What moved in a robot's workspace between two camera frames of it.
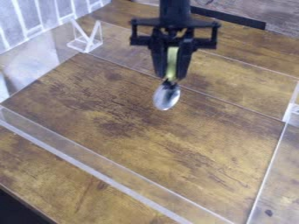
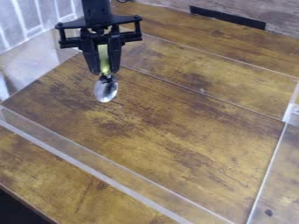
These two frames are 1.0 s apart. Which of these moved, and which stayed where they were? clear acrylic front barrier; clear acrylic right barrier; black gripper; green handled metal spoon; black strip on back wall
Moved: green handled metal spoon; black gripper
Stayed: black strip on back wall; clear acrylic right barrier; clear acrylic front barrier
